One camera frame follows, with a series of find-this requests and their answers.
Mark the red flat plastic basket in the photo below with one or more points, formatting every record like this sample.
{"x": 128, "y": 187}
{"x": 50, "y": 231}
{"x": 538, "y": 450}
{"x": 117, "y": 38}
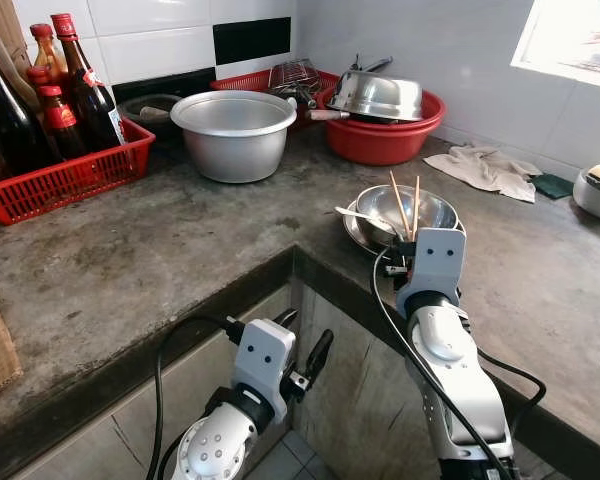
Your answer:
{"x": 242, "y": 80}

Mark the small dark bottle red cap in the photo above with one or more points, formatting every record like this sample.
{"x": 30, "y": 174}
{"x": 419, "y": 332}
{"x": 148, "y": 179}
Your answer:
{"x": 62, "y": 130}
{"x": 38, "y": 75}

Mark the wooden chopstick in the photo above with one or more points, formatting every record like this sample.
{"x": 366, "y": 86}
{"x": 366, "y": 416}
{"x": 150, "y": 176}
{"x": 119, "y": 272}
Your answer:
{"x": 398, "y": 200}
{"x": 416, "y": 205}

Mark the metal spoon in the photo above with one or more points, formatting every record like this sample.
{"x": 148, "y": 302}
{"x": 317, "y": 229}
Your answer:
{"x": 355, "y": 213}

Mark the stainless steel plate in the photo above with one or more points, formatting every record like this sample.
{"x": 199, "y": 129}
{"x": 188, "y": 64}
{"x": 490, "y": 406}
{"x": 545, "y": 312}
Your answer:
{"x": 352, "y": 232}

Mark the upturned steel wok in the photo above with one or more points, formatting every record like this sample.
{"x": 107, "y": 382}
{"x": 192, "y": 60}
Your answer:
{"x": 375, "y": 95}

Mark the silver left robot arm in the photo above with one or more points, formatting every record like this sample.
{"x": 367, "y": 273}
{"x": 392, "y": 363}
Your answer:
{"x": 215, "y": 450}

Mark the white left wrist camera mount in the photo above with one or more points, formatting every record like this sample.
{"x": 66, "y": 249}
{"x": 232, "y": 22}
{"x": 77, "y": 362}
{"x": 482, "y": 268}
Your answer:
{"x": 263, "y": 365}

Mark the bright window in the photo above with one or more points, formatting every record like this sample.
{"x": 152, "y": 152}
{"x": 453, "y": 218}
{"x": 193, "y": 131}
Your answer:
{"x": 570, "y": 35}

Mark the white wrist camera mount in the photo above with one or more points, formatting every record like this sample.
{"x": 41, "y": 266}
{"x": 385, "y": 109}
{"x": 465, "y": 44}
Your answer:
{"x": 438, "y": 260}
{"x": 263, "y": 365}

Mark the stainless steel bowl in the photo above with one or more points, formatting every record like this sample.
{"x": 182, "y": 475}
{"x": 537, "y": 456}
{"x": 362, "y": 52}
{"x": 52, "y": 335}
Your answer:
{"x": 430, "y": 205}

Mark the aluminium cooking pot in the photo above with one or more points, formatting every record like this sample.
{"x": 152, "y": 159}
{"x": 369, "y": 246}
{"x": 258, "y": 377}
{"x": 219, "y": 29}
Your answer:
{"x": 235, "y": 150}

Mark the beige crumpled cloth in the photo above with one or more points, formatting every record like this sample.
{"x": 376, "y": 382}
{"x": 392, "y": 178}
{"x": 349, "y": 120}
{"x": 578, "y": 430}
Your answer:
{"x": 485, "y": 170}

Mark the red plastic basin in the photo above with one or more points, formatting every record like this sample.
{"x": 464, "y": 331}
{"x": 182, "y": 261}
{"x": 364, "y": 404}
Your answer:
{"x": 380, "y": 145}

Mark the dark round pan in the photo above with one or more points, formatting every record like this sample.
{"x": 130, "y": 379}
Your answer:
{"x": 145, "y": 108}

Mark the brown wooden board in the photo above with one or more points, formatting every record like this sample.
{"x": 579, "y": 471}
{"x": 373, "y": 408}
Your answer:
{"x": 5, "y": 25}

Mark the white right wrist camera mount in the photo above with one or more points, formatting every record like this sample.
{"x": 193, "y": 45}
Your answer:
{"x": 438, "y": 260}

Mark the red plastic crate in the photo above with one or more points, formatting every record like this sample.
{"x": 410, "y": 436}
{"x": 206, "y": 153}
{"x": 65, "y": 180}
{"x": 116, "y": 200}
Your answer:
{"x": 70, "y": 185}

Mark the large dark sauce bottle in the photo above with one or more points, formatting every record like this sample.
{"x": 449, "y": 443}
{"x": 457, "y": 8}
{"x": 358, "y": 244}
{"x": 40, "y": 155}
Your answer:
{"x": 10, "y": 120}

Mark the white ceramic bowl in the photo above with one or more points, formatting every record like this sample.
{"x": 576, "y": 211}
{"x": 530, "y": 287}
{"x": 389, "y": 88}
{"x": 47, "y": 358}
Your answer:
{"x": 592, "y": 205}

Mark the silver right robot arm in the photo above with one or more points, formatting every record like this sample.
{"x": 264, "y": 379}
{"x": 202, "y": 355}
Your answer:
{"x": 450, "y": 370}

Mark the amber bottle red cap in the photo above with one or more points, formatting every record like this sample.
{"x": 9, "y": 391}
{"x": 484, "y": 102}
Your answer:
{"x": 48, "y": 60}

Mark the green scouring pad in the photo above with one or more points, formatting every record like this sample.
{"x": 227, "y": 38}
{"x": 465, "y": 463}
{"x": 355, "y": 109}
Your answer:
{"x": 555, "y": 186}

